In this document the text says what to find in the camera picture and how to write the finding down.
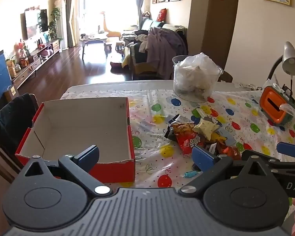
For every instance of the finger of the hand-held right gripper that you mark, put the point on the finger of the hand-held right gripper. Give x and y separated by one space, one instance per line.
290 150
285 166

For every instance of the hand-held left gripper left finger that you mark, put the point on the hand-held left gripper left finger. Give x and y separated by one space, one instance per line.
89 156

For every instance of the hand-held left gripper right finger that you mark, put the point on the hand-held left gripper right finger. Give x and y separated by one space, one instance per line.
202 158

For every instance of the pile of snack packets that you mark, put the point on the pile of snack packets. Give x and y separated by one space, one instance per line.
186 140

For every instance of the pale yellow snack packet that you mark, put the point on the pale yellow snack packet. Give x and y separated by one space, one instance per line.
206 127

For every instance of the red cardboard box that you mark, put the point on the red cardboard box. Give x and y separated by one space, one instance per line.
88 118

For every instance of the small blue candy wrapper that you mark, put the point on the small blue candy wrapper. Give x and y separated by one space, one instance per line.
191 174

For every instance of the orange green storage box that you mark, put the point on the orange green storage box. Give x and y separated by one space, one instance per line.
272 103

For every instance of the clear plastic bag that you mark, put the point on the clear plastic bag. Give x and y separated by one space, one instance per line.
196 83

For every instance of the black jacket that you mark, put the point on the black jacket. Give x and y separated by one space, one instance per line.
12 120

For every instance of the silver desk lamp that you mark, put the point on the silver desk lamp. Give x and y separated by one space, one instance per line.
291 59

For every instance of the dark red floor cushion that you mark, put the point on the dark red floor cushion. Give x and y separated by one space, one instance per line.
116 64

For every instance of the brown paper bag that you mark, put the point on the brown paper bag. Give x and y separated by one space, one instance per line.
11 93

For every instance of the yellow blanket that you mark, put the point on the yellow blanket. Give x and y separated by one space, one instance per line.
137 66

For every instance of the wooden TV cabinet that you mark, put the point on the wooden TV cabinet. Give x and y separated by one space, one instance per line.
34 64

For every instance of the small wooden stool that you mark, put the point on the small wooden stool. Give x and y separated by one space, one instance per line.
119 46

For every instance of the purple garment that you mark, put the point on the purple garment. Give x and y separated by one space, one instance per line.
162 49

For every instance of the coffee table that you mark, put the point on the coffee table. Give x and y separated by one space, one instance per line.
93 39

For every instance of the red flower bouquet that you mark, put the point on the red flower bouquet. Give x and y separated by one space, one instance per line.
20 48

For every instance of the white standing air conditioner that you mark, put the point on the white standing air conditioner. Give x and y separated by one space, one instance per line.
60 24

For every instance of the tall potted plant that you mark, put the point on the tall potted plant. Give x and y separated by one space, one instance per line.
54 22

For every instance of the television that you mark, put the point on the television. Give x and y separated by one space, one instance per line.
34 24

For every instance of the grey curtain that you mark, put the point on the grey curtain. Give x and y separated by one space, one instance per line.
69 14
139 2

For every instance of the chair piled with clothes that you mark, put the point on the chair piled with clothes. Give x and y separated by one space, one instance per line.
147 24

